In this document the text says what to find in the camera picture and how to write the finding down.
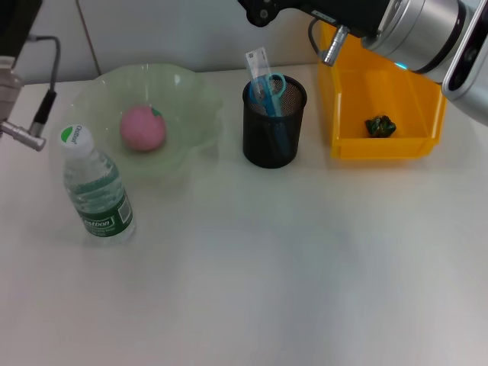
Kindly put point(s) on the clear green-label plastic bottle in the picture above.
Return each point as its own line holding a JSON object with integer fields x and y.
{"x": 99, "y": 198}

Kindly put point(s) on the yellow plastic bin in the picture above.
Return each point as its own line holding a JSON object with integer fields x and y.
{"x": 381, "y": 148}

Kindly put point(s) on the pink toy peach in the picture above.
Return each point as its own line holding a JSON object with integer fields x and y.
{"x": 143, "y": 129}

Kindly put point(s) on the black mesh pen holder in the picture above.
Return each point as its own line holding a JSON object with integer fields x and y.
{"x": 267, "y": 148}

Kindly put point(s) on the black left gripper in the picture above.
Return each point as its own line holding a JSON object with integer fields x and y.
{"x": 17, "y": 26}

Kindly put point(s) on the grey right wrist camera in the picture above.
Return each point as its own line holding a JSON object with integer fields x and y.
{"x": 467, "y": 68}

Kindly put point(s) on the clear plastic ruler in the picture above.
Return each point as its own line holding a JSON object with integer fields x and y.
{"x": 259, "y": 63}

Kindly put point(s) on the green plastic wad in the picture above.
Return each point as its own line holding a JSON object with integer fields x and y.
{"x": 380, "y": 126}

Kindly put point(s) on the green glass fruit plate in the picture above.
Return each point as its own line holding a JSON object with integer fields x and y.
{"x": 183, "y": 114}

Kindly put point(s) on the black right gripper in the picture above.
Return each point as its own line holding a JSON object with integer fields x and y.
{"x": 324, "y": 9}

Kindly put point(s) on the blue capped scissors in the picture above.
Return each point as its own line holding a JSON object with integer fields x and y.
{"x": 272, "y": 99}

